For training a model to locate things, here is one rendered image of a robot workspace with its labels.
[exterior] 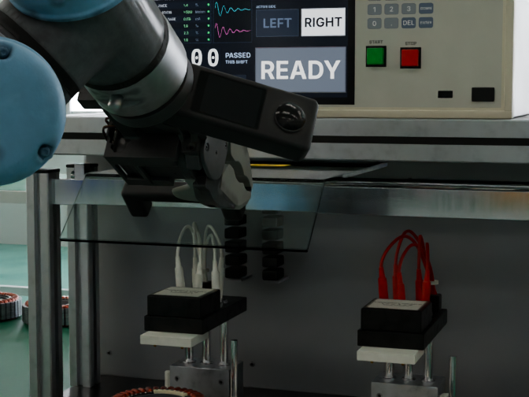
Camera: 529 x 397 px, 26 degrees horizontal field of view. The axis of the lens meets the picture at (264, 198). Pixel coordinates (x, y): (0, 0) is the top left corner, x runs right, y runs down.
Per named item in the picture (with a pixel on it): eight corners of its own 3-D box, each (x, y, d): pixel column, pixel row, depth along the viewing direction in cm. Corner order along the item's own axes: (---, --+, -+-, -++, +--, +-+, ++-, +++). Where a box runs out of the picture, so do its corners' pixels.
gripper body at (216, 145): (149, 110, 97) (90, 33, 87) (244, 111, 95) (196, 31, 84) (131, 192, 94) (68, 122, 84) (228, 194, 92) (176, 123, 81)
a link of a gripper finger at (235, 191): (195, 198, 103) (158, 150, 95) (257, 199, 101) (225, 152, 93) (189, 229, 102) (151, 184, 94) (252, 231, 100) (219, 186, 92)
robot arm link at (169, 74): (179, -2, 80) (156, 98, 77) (200, 33, 84) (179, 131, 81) (83, 1, 83) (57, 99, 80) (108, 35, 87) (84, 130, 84)
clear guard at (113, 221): (306, 253, 99) (306, 183, 98) (58, 241, 107) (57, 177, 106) (386, 214, 130) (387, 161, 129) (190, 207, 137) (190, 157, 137)
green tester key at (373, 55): (382, 64, 124) (382, 47, 124) (366, 64, 124) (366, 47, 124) (384, 64, 125) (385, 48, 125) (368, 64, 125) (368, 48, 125)
